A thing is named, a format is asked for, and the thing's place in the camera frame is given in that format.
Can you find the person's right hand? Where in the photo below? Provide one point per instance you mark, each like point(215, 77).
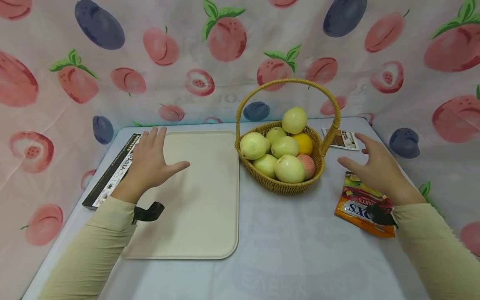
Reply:
point(380, 171)

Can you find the person's left hand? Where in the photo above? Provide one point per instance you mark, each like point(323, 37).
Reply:
point(148, 166)

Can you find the person's right thumb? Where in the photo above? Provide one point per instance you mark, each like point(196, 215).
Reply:
point(348, 166)

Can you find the person's right index finger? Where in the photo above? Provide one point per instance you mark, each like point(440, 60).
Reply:
point(365, 141)

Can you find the person's left thumb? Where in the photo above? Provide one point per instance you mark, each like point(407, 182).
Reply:
point(179, 166)

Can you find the person's left middle finger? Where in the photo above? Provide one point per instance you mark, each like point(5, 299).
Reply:
point(153, 137)

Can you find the person's left ring finger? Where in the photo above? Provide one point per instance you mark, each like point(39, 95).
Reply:
point(145, 141)

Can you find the person's left little finger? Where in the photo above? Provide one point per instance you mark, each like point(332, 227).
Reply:
point(137, 148)

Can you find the person's left index finger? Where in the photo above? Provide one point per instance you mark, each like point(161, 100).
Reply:
point(162, 137)

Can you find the person's right fingers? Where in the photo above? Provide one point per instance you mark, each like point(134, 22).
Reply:
point(365, 151)

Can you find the person's left forearm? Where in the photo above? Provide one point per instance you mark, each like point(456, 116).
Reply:
point(90, 250)

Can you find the person's right forearm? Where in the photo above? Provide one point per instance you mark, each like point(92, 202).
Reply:
point(438, 254)

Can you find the brown and white packet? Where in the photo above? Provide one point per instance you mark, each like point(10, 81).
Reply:
point(343, 139)

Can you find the cream rectangular tray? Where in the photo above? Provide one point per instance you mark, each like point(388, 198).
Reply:
point(202, 196)

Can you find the pink peach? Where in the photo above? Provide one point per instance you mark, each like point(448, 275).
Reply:
point(309, 166)

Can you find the orange snack packet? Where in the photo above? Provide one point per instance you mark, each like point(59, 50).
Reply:
point(356, 206)

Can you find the black pasta box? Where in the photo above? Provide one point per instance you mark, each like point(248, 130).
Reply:
point(108, 181)

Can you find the orange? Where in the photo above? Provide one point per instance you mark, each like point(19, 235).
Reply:
point(304, 143)

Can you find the black wrist band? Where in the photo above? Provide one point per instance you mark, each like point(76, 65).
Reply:
point(382, 216)
point(149, 212)

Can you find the pile of pale green fruits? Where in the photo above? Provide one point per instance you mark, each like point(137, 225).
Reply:
point(288, 168)

